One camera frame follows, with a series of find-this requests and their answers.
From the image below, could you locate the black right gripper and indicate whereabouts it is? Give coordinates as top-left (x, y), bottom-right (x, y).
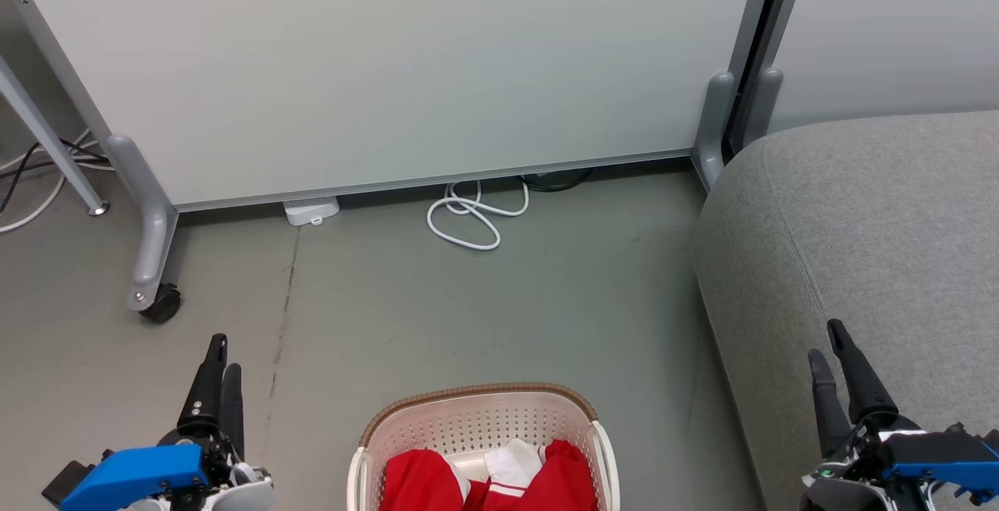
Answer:
top-left (801, 318), bottom-right (931, 511)

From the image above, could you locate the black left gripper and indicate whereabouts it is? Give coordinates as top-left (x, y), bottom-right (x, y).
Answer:
top-left (159, 333), bottom-right (275, 511)

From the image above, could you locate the red garment with white stripes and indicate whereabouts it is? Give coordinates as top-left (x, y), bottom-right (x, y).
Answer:
top-left (466, 438), bottom-right (600, 511)

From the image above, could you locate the grey fabric sofa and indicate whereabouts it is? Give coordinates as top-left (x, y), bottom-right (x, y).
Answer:
top-left (691, 110), bottom-right (999, 511)

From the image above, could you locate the black caster wheel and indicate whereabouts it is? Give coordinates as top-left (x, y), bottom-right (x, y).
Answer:
top-left (140, 283), bottom-right (183, 324)

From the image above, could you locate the small white plastic box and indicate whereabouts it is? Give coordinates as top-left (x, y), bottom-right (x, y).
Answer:
top-left (283, 196), bottom-right (342, 228)

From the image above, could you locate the cream perforated laundry basket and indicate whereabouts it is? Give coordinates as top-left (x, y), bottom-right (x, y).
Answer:
top-left (347, 382), bottom-right (622, 511)

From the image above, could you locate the grey metal table leg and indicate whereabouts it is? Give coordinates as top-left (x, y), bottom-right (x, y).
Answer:
top-left (0, 57), bottom-right (110, 218)

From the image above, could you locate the narrow white partition panel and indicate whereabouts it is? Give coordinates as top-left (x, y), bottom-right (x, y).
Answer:
top-left (741, 0), bottom-right (999, 147)

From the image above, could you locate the wide white partition panel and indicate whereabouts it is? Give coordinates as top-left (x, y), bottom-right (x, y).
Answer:
top-left (0, 0), bottom-right (783, 315)

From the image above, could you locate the white floor cable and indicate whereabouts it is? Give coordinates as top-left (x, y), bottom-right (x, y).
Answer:
top-left (0, 129), bottom-right (115, 235)

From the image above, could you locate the coiled white cable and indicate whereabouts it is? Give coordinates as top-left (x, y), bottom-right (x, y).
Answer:
top-left (425, 179), bottom-right (531, 252)

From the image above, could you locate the black floor cable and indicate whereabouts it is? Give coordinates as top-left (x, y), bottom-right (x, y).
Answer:
top-left (0, 142), bottom-right (110, 217)

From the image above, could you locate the black cable under partition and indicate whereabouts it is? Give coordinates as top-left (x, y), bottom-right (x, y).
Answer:
top-left (521, 169), bottom-right (595, 193)

